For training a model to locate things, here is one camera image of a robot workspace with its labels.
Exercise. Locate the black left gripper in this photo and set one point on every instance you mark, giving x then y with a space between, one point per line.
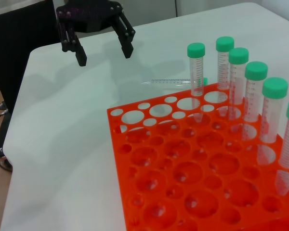
86 14

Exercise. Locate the orange test tube rack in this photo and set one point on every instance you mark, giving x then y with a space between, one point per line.
121 168

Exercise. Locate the black stand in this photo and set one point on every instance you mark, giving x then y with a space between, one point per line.
14 36

